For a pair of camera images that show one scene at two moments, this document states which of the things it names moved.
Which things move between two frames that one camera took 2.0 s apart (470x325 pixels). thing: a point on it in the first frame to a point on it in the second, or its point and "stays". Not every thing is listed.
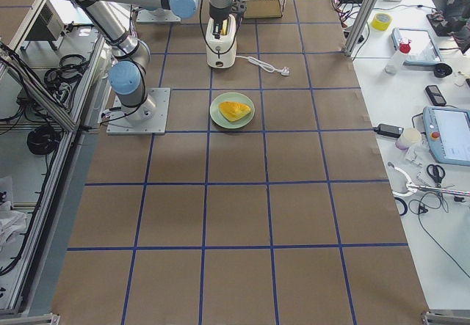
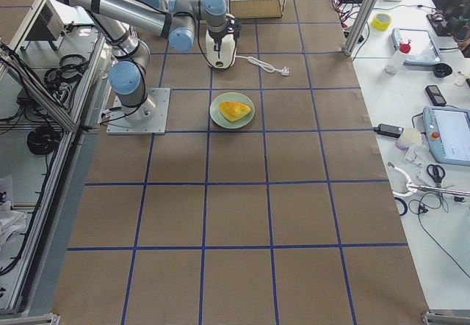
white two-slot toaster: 222,52 stays
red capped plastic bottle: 398,57 stays
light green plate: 233,97 stays
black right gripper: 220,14 to 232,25
